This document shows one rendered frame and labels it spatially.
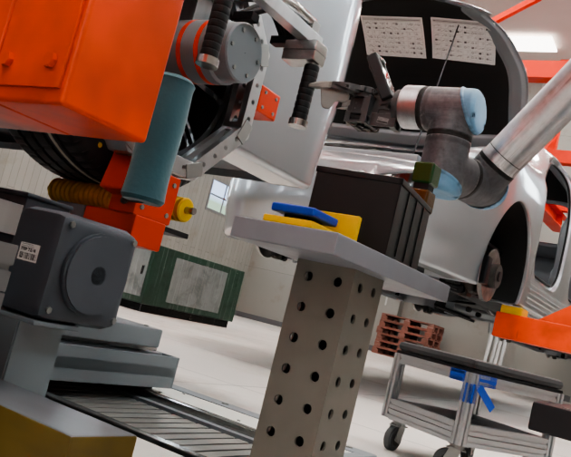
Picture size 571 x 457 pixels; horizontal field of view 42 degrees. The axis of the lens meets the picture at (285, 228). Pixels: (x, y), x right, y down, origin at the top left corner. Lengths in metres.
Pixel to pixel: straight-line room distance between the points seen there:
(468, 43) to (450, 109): 3.44
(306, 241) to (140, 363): 0.86
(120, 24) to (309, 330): 0.50
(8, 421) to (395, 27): 4.33
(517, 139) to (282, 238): 0.71
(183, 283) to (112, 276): 6.78
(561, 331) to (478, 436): 2.71
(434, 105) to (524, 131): 0.19
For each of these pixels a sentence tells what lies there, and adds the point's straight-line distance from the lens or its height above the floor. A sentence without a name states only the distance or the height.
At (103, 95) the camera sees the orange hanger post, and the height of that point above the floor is 0.56.
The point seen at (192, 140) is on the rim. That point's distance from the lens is 1.87.
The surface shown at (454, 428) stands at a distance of 2.22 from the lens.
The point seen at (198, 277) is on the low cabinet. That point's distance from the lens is 8.24.
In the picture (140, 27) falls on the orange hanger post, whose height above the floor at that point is 0.67.
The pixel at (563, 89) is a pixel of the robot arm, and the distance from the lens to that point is 1.56.
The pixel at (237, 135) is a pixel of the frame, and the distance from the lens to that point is 1.85.
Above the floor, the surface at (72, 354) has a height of 0.15.
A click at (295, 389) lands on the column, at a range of 1.10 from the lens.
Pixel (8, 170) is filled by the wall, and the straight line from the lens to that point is 12.80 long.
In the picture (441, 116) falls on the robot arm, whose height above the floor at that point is 0.78.
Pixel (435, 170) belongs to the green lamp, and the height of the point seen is 0.65.
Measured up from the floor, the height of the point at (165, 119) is 0.64.
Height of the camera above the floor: 0.33
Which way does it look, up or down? 6 degrees up
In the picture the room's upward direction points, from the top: 14 degrees clockwise
